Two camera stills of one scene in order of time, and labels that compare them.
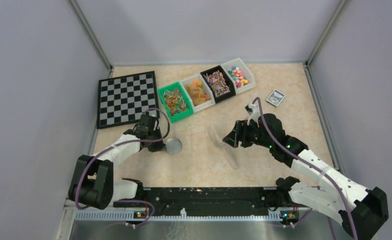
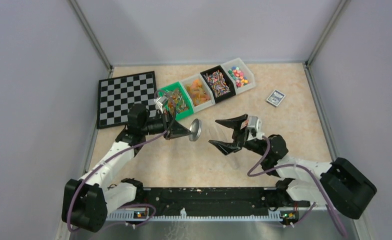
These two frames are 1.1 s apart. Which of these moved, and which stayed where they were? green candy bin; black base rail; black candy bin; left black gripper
Moved: left black gripper
Stayed: green candy bin; black base rail; black candy bin
